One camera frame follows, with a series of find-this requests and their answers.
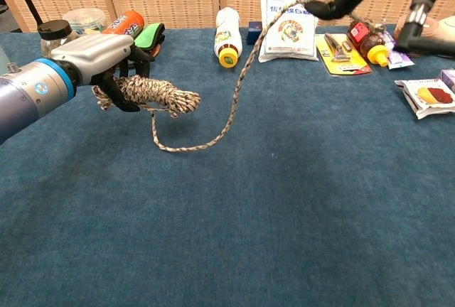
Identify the purple white tube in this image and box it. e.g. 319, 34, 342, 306
382, 24, 415, 70

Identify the orange soda can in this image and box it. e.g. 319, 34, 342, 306
101, 10, 146, 38

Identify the white bottle yellow cap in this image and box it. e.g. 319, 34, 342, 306
213, 6, 244, 69

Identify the razor on yellow card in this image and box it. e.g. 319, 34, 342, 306
315, 32, 373, 76

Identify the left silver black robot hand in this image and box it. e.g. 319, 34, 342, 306
50, 33, 156, 113

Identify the brown honey bottle yellow cap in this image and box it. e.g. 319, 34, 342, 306
347, 18, 390, 68

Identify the purple white drink carton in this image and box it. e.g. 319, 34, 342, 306
439, 68, 455, 94

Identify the white snack packet pie picture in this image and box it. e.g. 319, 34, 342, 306
394, 78, 455, 120

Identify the glass jar black lid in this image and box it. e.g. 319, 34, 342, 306
37, 19, 81, 59

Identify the pale blue cup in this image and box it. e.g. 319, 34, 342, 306
0, 44, 10, 77

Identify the blue table cover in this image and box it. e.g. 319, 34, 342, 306
0, 24, 455, 307

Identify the clear tub orange snack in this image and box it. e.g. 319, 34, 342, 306
392, 14, 441, 58

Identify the green cloth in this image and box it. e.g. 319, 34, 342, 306
133, 22, 166, 50

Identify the white sugar bag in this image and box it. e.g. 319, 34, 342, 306
258, 0, 321, 63

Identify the small dark blue box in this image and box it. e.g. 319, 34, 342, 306
246, 21, 264, 45

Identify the braided camouflage rope bundle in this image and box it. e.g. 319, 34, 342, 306
91, 0, 387, 154

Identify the cream bowl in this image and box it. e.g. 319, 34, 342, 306
432, 15, 455, 59

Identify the clear plastic tub with items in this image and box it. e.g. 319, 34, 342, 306
63, 7, 107, 36

